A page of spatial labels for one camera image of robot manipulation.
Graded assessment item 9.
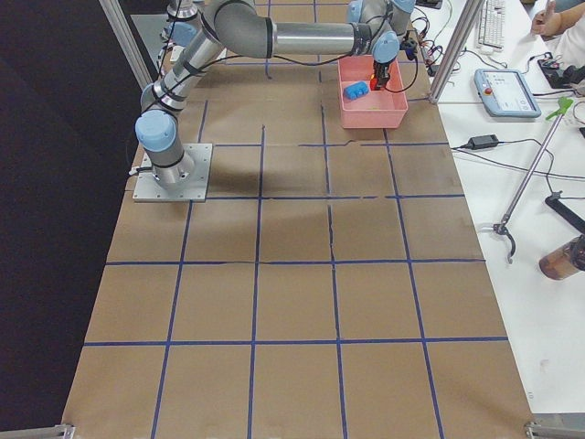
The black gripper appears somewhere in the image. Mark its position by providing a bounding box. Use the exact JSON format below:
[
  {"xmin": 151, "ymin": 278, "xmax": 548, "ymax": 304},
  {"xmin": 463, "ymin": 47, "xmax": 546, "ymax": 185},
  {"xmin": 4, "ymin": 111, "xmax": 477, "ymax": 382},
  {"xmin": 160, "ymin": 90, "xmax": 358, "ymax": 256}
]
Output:
[{"xmin": 372, "ymin": 38, "xmax": 419, "ymax": 90}]

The red toy block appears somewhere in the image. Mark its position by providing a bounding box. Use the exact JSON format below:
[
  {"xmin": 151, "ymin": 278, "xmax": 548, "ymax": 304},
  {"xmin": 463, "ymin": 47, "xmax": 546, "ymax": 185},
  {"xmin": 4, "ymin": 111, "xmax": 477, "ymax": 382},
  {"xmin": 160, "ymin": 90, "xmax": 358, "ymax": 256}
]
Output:
[{"xmin": 369, "ymin": 77, "xmax": 380, "ymax": 91}]

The blue toy block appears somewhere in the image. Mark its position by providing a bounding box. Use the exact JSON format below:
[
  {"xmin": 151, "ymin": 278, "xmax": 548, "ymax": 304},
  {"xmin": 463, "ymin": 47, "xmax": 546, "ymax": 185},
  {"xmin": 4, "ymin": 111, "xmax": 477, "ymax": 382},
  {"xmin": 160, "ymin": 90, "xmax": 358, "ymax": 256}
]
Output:
[{"xmin": 343, "ymin": 81, "xmax": 369, "ymax": 101}]

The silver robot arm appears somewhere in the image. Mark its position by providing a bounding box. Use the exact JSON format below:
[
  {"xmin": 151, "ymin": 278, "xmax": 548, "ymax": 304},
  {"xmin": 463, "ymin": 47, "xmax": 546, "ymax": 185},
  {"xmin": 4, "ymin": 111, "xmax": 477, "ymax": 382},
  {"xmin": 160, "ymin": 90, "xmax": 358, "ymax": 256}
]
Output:
[{"xmin": 134, "ymin": 0, "xmax": 415, "ymax": 189}]

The pink plastic box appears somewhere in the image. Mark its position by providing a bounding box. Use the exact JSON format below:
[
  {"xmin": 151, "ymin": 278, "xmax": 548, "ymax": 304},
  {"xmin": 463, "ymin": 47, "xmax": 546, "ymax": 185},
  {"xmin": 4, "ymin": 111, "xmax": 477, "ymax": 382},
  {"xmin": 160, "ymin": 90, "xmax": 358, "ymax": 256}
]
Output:
[{"xmin": 338, "ymin": 56, "xmax": 409, "ymax": 129}]

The person hand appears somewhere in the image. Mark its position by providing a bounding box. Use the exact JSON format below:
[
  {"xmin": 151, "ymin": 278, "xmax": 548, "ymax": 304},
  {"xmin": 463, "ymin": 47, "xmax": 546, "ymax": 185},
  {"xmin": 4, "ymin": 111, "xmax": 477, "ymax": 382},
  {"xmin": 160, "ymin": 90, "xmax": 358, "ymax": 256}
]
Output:
[{"xmin": 530, "ymin": 1, "xmax": 563, "ymax": 37}]

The white keyboard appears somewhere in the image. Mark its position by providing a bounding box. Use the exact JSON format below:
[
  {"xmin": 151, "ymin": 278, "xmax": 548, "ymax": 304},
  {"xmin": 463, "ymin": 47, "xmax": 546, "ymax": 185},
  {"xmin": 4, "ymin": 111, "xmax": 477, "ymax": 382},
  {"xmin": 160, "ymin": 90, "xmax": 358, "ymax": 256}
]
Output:
[{"xmin": 475, "ymin": 0, "xmax": 505, "ymax": 51}]

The black power adapter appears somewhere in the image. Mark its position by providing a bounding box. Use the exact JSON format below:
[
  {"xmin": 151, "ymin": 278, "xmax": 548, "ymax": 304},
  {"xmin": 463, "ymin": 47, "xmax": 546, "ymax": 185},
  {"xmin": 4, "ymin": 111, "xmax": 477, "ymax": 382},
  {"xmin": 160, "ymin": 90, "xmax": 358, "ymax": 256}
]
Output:
[{"xmin": 461, "ymin": 134, "xmax": 500, "ymax": 151}]

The teach pendant tablet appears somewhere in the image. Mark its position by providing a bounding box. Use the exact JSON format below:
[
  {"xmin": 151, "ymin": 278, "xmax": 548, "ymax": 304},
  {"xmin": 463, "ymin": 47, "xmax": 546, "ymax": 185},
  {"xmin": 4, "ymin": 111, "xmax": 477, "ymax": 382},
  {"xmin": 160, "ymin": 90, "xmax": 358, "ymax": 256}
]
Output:
[{"xmin": 473, "ymin": 69, "xmax": 541, "ymax": 119}]

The long reacher grabber tool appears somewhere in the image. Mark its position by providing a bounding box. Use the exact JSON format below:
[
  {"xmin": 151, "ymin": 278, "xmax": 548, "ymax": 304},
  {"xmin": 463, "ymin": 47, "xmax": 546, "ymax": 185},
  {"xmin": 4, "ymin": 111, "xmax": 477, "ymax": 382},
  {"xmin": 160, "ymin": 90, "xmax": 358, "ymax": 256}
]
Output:
[{"xmin": 492, "ymin": 97, "xmax": 574, "ymax": 264}]

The brown drink bottle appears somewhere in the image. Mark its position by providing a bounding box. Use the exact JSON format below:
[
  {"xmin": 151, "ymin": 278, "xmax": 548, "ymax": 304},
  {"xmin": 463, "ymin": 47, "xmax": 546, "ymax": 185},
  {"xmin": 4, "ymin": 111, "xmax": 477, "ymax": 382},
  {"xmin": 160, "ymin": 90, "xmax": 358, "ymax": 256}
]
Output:
[{"xmin": 538, "ymin": 235, "xmax": 584, "ymax": 280}]

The aluminium frame post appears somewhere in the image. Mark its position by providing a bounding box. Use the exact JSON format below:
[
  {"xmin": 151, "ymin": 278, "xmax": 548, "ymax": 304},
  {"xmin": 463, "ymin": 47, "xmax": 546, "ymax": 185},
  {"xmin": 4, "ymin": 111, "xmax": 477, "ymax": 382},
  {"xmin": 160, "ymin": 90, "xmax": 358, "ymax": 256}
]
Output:
[{"xmin": 429, "ymin": 0, "xmax": 484, "ymax": 104}]

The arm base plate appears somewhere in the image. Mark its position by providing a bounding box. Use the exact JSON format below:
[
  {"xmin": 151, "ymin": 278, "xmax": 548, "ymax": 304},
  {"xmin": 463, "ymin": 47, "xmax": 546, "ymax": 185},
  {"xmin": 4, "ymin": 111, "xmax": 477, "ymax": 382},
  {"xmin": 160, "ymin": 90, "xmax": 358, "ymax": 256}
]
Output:
[{"xmin": 133, "ymin": 144, "xmax": 213, "ymax": 202}]

